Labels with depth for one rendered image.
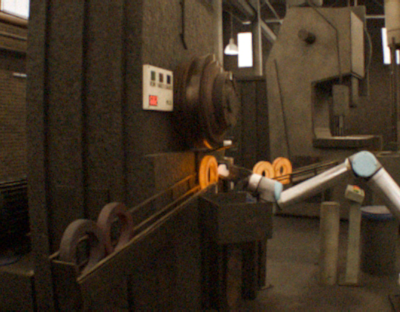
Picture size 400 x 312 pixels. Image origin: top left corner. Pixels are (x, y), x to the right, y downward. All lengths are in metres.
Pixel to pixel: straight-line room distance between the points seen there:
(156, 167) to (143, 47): 0.50
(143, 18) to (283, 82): 3.21
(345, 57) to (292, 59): 0.61
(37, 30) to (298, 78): 3.28
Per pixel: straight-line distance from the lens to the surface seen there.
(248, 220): 1.53
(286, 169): 2.74
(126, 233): 1.43
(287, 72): 4.87
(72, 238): 1.16
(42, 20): 2.11
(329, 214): 2.69
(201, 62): 2.04
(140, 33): 1.82
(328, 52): 4.74
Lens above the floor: 0.97
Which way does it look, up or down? 3 degrees down
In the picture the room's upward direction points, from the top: 1 degrees counter-clockwise
